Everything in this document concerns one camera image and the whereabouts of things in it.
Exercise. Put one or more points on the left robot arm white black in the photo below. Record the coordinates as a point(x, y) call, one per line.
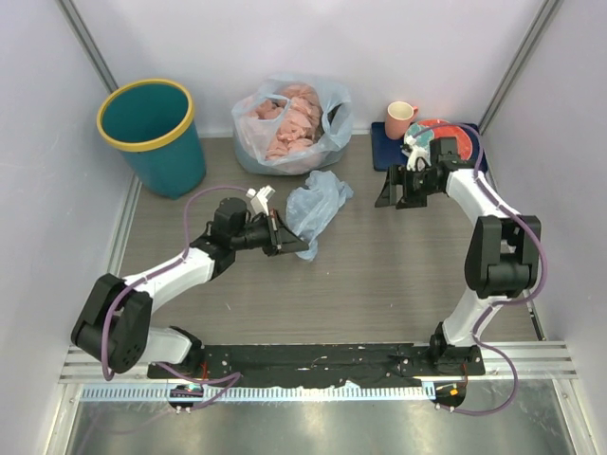
point(114, 325)

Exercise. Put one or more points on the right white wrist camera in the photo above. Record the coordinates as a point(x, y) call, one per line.
point(417, 151)

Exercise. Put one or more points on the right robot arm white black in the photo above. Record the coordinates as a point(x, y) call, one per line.
point(503, 258)

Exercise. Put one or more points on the red blue floral plate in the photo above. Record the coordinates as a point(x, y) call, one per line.
point(464, 144)

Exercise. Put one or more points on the aluminium frame rail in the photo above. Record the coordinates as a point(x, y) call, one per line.
point(532, 360)

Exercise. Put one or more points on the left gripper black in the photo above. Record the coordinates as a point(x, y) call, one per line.
point(286, 240)

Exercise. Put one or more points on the dark blue tray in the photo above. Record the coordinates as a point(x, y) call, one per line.
point(387, 152)

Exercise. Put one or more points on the pink ceramic mug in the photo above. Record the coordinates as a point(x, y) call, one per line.
point(399, 116)

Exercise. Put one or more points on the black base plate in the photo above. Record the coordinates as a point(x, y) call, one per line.
point(320, 366)

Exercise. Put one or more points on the plastic bag with pink trash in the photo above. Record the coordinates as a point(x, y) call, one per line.
point(292, 124)

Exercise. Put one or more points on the teal trash bin yellow rim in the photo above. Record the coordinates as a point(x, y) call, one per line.
point(151, 123)

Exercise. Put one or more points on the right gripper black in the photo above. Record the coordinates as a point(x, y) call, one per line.
point(399, 175)

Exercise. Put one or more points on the white slotted cable duct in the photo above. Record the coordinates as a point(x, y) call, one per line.
point(181, 394)

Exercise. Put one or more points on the light blue plastic bag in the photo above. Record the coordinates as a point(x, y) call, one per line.
point(310, 208)

